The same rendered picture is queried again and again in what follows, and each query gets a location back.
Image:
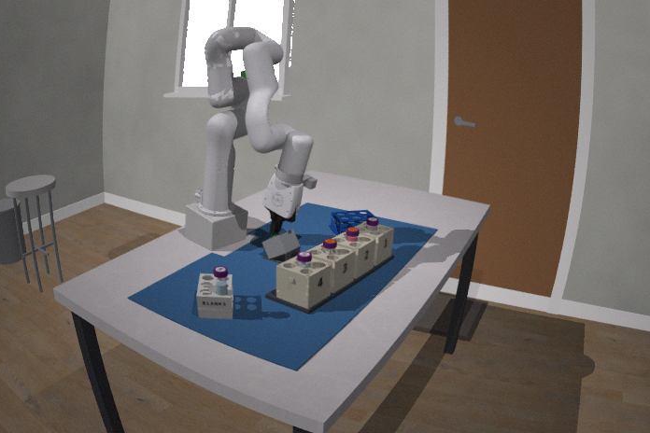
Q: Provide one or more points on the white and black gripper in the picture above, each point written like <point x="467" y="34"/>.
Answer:
<point x="282" y="205"/>

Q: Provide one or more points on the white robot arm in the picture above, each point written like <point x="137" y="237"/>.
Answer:
<point x="259" y="86"/>

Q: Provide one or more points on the white tube rack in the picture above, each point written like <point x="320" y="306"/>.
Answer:
<point x="210" y="304"/>

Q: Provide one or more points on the blue tube rack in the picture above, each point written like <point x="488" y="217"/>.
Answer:
<point x="336" y="220"/>

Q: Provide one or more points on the blue bench mat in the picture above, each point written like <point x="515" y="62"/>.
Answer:
<point x="265" y="328"/>

